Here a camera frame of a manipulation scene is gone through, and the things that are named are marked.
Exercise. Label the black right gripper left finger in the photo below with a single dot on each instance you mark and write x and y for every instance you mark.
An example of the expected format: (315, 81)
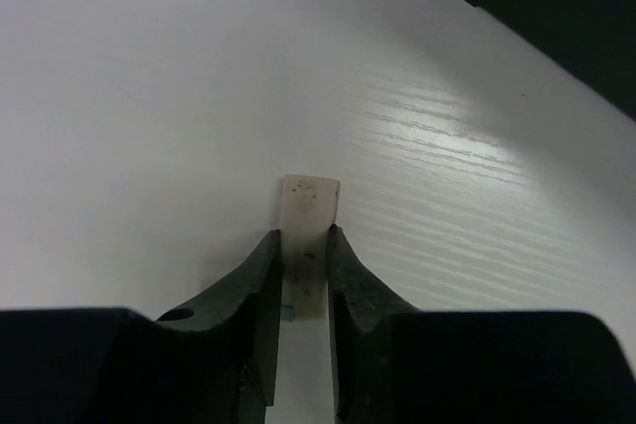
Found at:
(233, 328)

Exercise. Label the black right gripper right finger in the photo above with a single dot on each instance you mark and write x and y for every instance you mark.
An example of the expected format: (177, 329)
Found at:
(361, 308)

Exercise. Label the grey white eraser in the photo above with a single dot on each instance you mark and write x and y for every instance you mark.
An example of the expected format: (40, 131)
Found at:
(308, 208)

